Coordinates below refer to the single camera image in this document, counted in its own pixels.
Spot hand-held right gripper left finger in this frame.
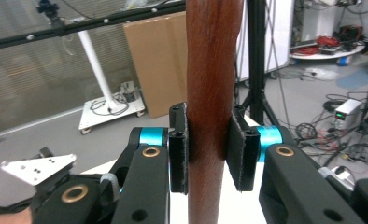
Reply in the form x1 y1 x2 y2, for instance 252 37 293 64
129 102 190 195

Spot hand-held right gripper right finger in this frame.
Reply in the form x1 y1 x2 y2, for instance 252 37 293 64
225 105 284 192

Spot white grid mat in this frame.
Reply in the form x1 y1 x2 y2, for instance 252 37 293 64
78 115 269 224

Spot large cardboard panel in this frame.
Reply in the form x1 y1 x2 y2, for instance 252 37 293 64
122 11 190 120

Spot clear plastic bag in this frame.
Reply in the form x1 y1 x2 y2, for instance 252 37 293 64
303 66 342 81

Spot silver power supply unit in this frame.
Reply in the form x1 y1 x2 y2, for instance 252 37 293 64
333 98 363 131

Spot white pole stand with base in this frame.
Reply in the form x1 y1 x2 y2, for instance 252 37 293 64
78 30 147 135

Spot round white table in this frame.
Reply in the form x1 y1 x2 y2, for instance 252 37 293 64
289 43 366 62

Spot blue roll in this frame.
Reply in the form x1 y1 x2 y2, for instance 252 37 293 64
336 55 354 67

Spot black overhead bar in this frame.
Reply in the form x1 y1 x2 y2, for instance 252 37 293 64
0 0 187 52

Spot tangle of black cables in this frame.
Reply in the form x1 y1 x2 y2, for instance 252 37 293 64
293 119 368 168

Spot black cable coil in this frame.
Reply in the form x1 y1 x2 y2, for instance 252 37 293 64
322 98 346 114

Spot black metal frame stand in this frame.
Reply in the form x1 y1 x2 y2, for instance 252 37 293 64
239 0 281 127

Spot red cable coil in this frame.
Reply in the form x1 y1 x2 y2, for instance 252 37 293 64
292 35 343 57

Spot black camera on mount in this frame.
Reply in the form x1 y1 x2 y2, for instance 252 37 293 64
36 0 65 29

